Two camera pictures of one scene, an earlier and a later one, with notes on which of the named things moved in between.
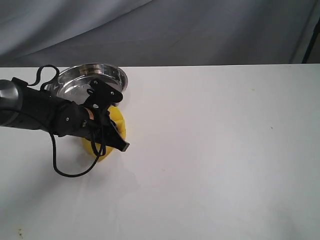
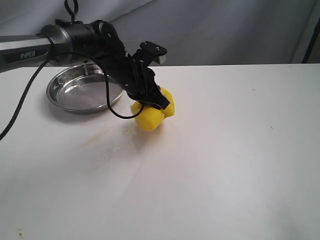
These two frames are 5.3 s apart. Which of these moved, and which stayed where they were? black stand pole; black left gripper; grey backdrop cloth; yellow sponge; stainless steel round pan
Moved: yellow sponge; black left gripper
Stayed: stainless steel round pan; grey backdrop cloth; black stand pole
